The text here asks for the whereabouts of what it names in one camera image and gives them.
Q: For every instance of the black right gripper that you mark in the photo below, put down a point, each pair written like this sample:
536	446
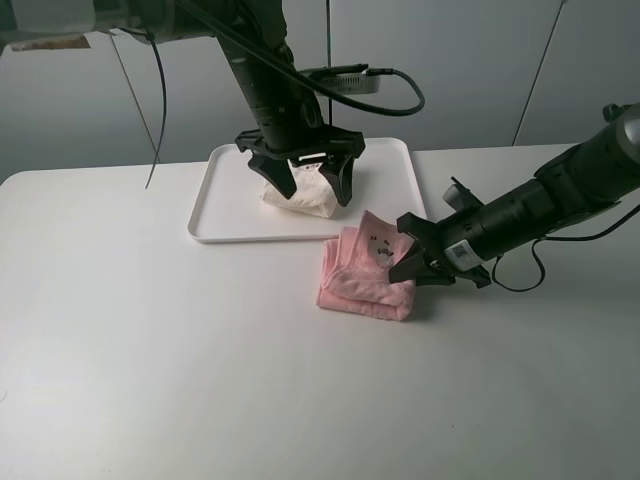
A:
459	245

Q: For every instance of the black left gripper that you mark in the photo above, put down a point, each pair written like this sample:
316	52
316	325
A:
289	125

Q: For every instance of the cream white towel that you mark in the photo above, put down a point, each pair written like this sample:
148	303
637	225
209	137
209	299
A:
314	195

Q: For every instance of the pink towel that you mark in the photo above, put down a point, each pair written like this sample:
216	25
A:
355	271

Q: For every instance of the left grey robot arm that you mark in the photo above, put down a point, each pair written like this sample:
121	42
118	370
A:
252	35

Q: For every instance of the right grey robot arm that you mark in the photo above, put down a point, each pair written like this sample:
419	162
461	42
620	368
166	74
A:
586	180

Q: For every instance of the white rectangular plastic tray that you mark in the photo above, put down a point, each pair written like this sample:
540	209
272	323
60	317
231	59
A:
228	209

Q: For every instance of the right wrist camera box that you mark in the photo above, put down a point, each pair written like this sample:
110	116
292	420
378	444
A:
460	198

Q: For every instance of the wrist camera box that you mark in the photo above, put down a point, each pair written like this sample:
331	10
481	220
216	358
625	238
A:
347	80
460	198

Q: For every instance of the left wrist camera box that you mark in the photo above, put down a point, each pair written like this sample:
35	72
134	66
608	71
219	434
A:
347	80

